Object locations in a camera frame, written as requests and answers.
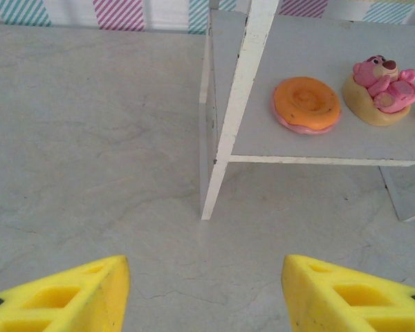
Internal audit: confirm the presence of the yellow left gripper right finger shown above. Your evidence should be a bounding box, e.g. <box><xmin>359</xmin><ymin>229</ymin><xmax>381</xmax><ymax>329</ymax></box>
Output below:
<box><xmin>282</xmin><ymin>255</ymin><xmax>415</xmax><ymax>332</ymax></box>

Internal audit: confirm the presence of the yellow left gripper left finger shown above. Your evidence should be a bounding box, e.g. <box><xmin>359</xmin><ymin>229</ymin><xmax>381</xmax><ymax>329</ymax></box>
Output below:
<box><xmin>0</xmin><ymin>255</ymin><xmax>131</xmax><ymax>332</ymax></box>

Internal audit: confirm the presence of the orange swirl disc toy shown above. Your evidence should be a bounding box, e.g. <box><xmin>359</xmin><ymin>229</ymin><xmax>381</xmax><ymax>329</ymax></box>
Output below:
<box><xmin>271</xmin><ymin>76</ymin><xmax>342</xmax><ymax>136</ymax></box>

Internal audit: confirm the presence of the pink bear figurine cream seat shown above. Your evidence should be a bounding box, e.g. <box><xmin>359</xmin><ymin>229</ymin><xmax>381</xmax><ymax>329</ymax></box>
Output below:
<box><xmin>342</xmin><ymin>57</ymin><xmax>415</xmax><ymax>127</ymax></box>

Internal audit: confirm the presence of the white two-tier shelf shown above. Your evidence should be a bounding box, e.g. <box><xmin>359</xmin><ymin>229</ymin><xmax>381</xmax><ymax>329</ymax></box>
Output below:
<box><xmin>199</xmin><ymin>0</ymin><xmax>415</xmax><ymax>222</ymax></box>

